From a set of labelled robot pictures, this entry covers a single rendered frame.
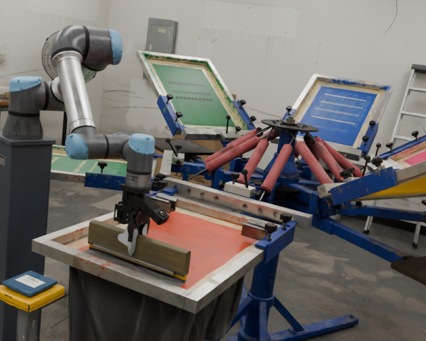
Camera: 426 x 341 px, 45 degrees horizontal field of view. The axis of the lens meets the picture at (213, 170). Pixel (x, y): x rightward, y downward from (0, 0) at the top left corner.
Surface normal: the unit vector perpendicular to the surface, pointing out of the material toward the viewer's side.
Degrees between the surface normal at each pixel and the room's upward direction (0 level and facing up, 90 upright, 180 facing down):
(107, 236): 91
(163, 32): 90
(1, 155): 90
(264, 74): 90
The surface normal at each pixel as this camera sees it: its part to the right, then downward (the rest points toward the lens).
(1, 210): -0.69, 0.07
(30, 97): 0.57, 0.26
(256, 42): -0.45, 0.14
